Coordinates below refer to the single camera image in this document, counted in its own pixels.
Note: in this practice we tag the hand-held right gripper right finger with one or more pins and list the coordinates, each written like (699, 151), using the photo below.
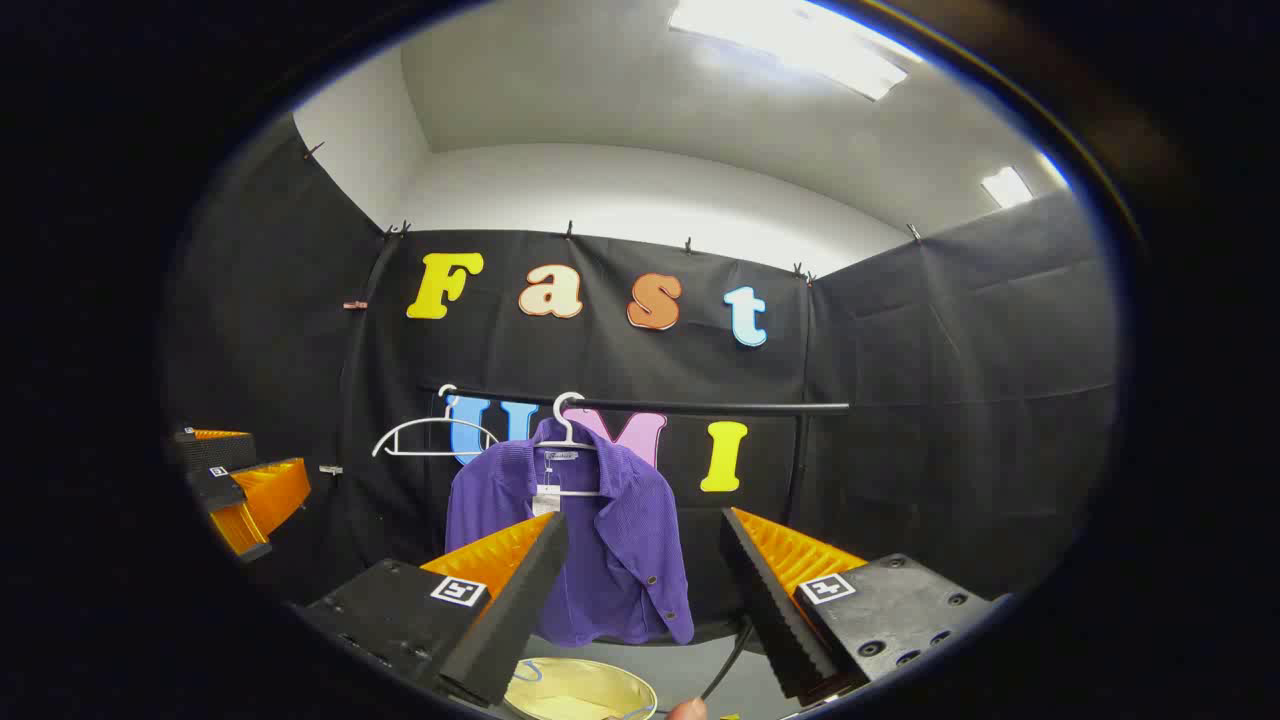
(775, 620)

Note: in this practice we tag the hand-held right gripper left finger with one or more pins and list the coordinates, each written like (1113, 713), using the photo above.
(510, 620)

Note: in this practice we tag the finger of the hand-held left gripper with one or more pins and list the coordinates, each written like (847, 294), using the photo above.
(215, 448)
(270, 495)

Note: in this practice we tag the cream round laundry hamper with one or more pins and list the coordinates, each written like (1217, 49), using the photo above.
(580, 690)

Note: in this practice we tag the black clothes rack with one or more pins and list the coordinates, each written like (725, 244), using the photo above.
(720, 405)

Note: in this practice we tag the black backdrop cloth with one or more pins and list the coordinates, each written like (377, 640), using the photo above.
(950, 400)

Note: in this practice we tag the small ceiling light panel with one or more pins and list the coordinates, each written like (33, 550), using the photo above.
(1006, 187)

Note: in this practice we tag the large ceiling light panel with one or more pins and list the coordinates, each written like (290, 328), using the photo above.
(800, 45)

